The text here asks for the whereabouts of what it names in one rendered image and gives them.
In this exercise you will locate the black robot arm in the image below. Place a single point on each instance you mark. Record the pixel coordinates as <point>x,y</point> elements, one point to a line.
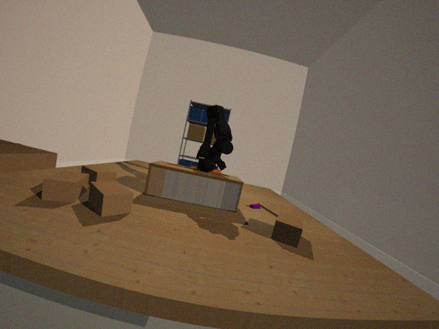
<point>222,134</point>

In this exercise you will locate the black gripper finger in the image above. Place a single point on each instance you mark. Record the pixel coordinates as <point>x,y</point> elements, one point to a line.
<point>204,168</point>

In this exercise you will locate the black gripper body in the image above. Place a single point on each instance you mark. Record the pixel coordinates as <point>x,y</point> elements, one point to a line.
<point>210,158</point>

